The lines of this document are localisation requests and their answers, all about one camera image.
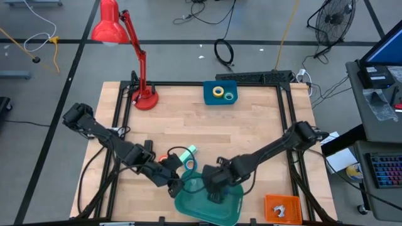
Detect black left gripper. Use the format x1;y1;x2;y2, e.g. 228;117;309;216
149;161;187;200

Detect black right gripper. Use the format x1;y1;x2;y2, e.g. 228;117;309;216
202;159;241;205

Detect teal plastic bin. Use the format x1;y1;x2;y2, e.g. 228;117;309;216
174;168;245;226

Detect blue tape roll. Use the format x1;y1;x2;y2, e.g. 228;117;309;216
184;158;198;172

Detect blue plastic bin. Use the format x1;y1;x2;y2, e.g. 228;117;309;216
203;80;239;106

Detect pale staple remover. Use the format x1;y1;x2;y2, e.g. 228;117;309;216
273;204;287;218

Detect orange perforated basket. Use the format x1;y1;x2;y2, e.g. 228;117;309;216
264;194;303;225

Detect black perforated bar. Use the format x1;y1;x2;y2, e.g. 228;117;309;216
215;69;295;84

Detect white paper sheet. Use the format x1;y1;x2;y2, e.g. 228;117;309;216
325;147;359;174
320;131;340;146

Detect round yellow blue object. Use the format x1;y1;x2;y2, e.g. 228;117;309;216
345;163;364;183

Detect white power adapter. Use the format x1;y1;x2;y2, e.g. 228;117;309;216
295;68;314;97

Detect grey side desk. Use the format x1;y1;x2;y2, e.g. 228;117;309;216
344;60;402;223

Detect backlit computer keyboard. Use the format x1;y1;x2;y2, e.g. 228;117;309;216
365;151;402;190

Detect red desk lamp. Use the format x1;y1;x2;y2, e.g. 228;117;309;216
90;0;160;111

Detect clear plastic bag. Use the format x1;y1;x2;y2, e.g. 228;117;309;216
362;88;399;122

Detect black caster foot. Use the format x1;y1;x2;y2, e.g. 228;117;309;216
0;96;13;122

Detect small black computer box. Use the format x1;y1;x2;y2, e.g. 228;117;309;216
357;65;396;90

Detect grey metal base bar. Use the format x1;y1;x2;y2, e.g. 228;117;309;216
3;0;63;8
0;70;31;80

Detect black floor fan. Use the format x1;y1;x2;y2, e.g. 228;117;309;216
306;0;357;59

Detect black computer monitor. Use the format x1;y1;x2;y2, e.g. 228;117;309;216
357;19;402;67

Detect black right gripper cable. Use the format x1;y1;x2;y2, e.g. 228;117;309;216
242;175;257;197

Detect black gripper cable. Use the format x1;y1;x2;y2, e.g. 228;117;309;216
167;145;197;177
242;175;257;197

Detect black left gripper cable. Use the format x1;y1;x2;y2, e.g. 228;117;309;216
167;145;197;177

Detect black metal table frame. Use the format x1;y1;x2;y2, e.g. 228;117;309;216
74;80;339;226

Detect coiled black floor cable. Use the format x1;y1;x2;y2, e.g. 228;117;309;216
214;38;235;67

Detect long yellow cable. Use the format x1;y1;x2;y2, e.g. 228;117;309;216
274;0;301;71

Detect loose black floor cables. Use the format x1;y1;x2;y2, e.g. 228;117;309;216
172;0;238;40

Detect yellow floor cable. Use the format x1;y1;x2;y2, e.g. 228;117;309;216
0;27;61;75

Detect white floor cable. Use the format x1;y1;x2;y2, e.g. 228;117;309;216
23;0;58;53

